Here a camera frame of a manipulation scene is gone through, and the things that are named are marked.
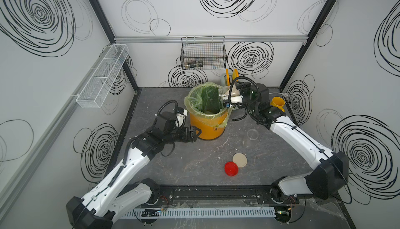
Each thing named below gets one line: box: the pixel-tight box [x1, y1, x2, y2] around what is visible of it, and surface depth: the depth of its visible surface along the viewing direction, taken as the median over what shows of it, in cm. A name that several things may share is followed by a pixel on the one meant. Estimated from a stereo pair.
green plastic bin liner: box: [183, 82, 233, 129], surface depth 82 cm
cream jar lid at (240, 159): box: [232, 152, 248, 168], surface depth 86 cm
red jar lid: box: [224, 161, 240, 177], surface depth 83 cm
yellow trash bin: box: [189, 108, 229, 140], surface depth 78 cm
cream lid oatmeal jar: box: [218, 84, 244, 104], surface depth 70 cm
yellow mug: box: [269, 96, 285, 113], surface depth 102 cm
